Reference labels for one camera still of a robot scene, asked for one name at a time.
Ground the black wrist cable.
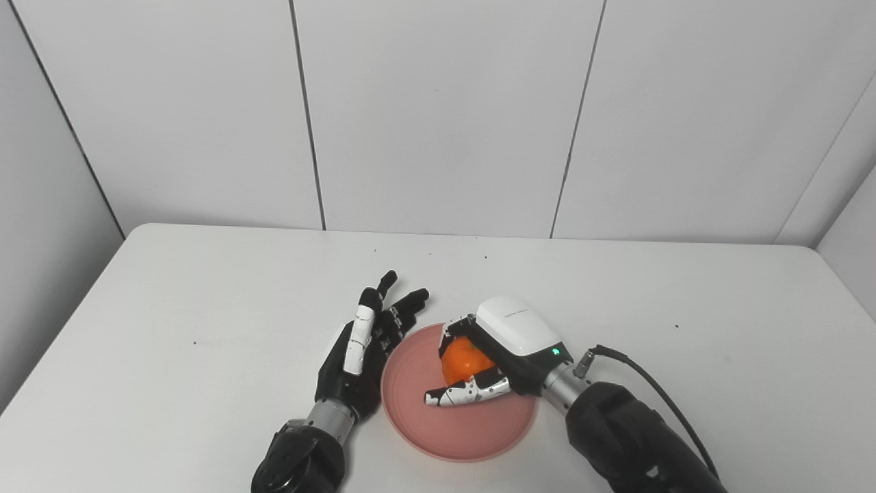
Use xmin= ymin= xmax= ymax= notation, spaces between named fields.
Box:
xmin=574 ymin=344 xmax=721 ymax=480

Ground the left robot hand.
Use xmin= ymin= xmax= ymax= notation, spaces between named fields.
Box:
xmin=313 ymin=270 xmax=430 ymax=422

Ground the pink plate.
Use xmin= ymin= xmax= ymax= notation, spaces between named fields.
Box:
xmin=381 ymin=323 xmax=539 ymax=463

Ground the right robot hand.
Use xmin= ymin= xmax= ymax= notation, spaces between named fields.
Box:
xmin=424 ymin=296 xmax=574 ymax=408

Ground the orange fruit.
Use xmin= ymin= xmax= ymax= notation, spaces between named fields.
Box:
xmin=441 ymin=336 xmax=496 ymax=385

